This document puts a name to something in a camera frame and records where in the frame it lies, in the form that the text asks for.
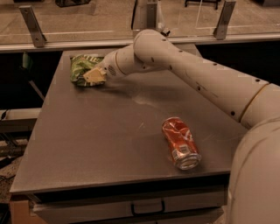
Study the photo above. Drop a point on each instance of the right metal rail bracket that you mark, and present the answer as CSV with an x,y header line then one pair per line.
x,y
221,29

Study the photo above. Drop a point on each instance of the grey drawer with black handle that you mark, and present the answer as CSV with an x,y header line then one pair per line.
x,y
193,206

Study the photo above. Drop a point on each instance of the horizontal metal rail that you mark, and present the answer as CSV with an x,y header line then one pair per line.
x,y
198,40

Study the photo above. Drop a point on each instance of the crushed orange soda can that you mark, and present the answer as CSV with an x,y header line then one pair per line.
x,y
184,152

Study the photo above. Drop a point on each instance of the middle metal rail bracket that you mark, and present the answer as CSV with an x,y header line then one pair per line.
x,y
151,15

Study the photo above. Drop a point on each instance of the green jalapeno chip bag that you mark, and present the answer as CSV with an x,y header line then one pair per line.
x,y
83,64

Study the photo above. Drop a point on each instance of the left metal rail bracket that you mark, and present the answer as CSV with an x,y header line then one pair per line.
x,y
37,36

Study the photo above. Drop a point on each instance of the metal rail bracket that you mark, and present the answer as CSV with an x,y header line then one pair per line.
x,y
151,15
221,29
37,36

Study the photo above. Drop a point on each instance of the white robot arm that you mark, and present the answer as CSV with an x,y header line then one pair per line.
x,y
254,186

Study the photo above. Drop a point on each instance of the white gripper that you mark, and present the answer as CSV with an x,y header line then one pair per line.
x,y
108,66

